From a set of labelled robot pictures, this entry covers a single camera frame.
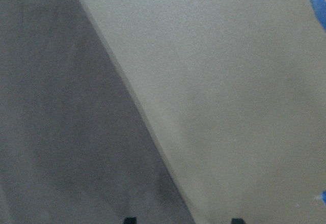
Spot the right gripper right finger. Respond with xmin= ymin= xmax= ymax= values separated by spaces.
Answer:
xmin=231 ymin=218 xmax=243 ymax=224

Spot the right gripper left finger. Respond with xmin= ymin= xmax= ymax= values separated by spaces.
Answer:
xmin=123 ymin=217 xmax=137 ymax=224

